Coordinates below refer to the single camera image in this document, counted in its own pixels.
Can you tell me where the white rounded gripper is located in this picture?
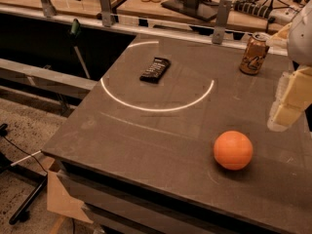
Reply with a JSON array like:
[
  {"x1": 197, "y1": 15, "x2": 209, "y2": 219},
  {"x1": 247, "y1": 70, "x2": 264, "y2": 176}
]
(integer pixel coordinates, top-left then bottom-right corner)
[{"x1": 266, "y1": 0, "x2": 312, "y2": 132}]

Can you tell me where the orange ball fruit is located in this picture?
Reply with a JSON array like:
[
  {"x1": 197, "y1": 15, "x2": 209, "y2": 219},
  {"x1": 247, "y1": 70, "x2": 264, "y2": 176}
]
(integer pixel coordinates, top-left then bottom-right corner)
[{"x1": 214, "y1": 131, "x2": 254, "y2": 171}]

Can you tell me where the orange soda can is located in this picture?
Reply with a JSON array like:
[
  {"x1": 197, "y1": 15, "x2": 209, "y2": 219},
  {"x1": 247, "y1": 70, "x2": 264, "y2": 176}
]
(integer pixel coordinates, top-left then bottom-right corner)
[{"x1": 239, "y1": 32, "x2": 269, "y2": 75}]

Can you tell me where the black and white power strip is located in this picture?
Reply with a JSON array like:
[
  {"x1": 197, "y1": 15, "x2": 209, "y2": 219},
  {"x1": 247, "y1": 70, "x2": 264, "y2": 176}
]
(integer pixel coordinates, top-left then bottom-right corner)
[{"x1": 234, "y1": 0, "x2": 299, "y2": 25}]

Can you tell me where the black monitor stand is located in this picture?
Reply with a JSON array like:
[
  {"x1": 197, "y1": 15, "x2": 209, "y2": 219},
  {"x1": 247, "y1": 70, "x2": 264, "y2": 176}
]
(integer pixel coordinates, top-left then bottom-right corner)
[{"x1": 161, "y1": 0, "x2": 218, "y2": 21}]

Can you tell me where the black snack bar wrapper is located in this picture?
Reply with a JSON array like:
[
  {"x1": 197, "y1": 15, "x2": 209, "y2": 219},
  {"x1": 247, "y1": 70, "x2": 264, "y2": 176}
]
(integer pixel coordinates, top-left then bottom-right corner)
[{"x1": 139, "y1": 58, "x2": 171, "y2": 84}]

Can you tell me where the tan cardboard piece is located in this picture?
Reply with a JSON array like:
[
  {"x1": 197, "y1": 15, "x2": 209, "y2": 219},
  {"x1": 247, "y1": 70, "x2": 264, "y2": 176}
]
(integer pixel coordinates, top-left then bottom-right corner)
[{"x1": 47, "y1": 171, "x2": 92, "y2": 223}]

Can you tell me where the black stand leg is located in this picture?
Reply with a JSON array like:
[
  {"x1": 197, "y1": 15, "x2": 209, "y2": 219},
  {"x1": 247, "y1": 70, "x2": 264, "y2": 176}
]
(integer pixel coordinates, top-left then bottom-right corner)
[{"x1": 0, "y1": 124, "x2": 48, "y2": 225}]

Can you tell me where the grey metal bracket right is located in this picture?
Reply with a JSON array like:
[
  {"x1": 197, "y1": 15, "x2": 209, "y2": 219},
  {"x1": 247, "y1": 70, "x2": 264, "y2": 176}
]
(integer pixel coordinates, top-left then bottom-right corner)
[{"x1": 212, "y1": 0, "x2": 232, "y2": 44}]

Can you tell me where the grey metal bracket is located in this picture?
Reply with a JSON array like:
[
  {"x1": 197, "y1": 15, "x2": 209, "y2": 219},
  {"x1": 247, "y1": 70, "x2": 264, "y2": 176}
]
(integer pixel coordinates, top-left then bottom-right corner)
[
  {"x1": 99, "y1": 0, "x2": 115, "y2": 27},
  {"x1": 40, "y1": 0, "x2": 57, "y2": 18},
  {"x1": 212, "y1": 0, "x2": 232, "y2": 44}
]

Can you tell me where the grey metal bracket middle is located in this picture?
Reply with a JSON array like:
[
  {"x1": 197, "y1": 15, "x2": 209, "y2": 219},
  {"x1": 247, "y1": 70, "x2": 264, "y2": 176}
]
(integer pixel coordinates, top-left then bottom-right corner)
[{"x1": 99, "y1": 0, "x2": 115, "y2": 27}]

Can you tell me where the green handled tool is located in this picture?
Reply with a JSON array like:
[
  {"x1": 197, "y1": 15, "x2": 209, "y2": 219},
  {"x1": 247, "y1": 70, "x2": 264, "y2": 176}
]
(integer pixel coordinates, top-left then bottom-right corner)
[{"x1": 69, "y1": 18, "x2": 92, "y2": 80}]

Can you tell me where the grey metal bracket left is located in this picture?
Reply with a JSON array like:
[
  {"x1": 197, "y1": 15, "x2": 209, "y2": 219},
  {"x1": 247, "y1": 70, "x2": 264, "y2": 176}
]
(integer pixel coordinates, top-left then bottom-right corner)
[{"x1": 40, "y1": 0, "x2": 57, "y2": 18}]

